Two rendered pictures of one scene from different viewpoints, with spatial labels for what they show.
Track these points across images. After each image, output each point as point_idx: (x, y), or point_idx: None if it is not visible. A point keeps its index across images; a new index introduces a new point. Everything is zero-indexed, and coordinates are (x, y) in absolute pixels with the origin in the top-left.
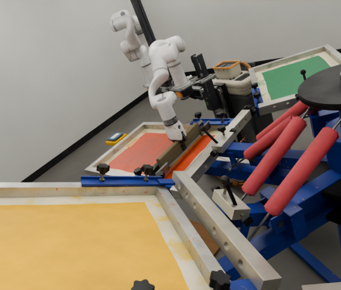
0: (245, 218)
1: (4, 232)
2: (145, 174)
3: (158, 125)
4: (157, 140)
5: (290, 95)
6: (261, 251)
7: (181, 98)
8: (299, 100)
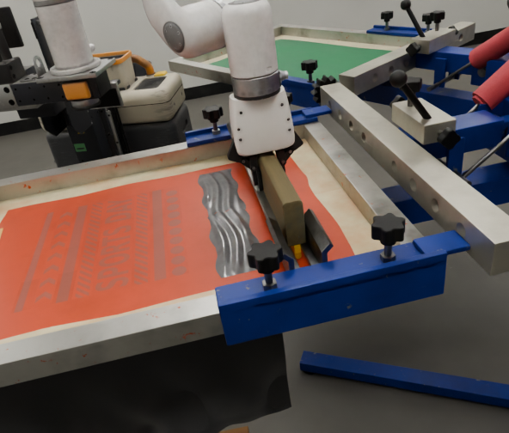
0: None
1: None
2: None
3: (57, 175)
4: (97, 209)
5: (383, 56)
6: None
7: (82, 105)
8: (403, 64)
